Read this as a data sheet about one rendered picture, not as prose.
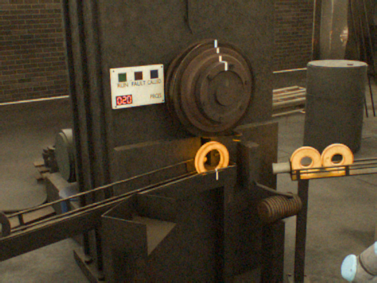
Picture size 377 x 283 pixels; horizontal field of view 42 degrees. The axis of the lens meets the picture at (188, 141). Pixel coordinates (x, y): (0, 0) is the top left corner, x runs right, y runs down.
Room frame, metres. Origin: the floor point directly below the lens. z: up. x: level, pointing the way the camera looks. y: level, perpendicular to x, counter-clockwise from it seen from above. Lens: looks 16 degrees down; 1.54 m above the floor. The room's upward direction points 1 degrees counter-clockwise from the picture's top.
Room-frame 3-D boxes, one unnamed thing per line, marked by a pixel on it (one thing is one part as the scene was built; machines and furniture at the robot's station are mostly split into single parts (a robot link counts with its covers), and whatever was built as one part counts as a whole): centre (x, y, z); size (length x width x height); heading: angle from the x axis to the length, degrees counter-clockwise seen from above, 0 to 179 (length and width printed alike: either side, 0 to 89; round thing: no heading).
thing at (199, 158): (2.36, -0.12, 0.75); 0.18 x 0.03 x 0.18; 120
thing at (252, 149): (2.48, -0.32, 0.68); 0.11 x 0.08 x 0.24; 30
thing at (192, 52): (2.35, -0.12, 1.12); 0.47 x 0.06 x 0.47; 120
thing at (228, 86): (2.27, -0.17, 1.12); 0.28 x 0.06 x 0.28; 120
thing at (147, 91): (2.28, 0.23, 1.15); 0.26 x 0.02 x 0.18; 120
